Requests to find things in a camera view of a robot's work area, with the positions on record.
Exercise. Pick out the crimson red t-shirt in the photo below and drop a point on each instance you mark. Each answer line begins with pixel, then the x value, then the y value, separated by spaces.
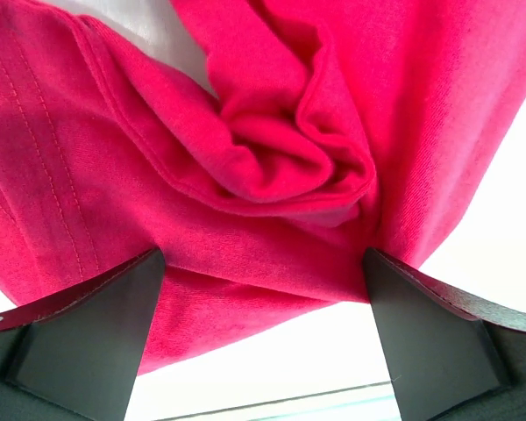
pixel 329 127

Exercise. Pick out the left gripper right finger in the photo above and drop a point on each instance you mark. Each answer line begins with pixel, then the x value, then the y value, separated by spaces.
pixel 451 355

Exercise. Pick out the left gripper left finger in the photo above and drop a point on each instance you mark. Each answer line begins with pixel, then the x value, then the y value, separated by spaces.
pixel 75 354

